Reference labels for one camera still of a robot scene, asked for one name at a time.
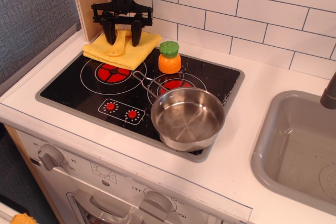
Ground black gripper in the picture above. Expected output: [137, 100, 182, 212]
[91, 0, 153, 47]

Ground yellow dish brush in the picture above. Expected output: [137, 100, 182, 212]
[105, 25, 132, 57]

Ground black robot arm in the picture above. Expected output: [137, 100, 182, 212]
[91, 0, 153, 46]

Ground stainless steel pan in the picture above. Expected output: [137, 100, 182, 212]
[132, 71, 226, 152]

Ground yellow folded cloth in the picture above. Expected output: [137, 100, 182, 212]
[82, 30, 161, 70]

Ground orange toy carrot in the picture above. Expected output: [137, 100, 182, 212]
[158, 41, 182, 74]

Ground black toy stovetop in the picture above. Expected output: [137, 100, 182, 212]
[36, 49, 245, 152]

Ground grey timer knob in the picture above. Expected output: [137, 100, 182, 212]
[38, 144, 65, 171]

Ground grey oven knob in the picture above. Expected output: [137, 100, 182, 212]
[139, 191, 173, 222]

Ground grey sink basin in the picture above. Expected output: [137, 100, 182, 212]
[251, 91, 335, 215]

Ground orange fuzzy object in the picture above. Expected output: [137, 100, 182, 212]
[10, 214, 37, 224]

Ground grey faucet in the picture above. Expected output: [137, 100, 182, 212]
[320, 73, 336, 110]

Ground oven door handle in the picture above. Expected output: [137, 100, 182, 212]
[73, 190, 145, 223]

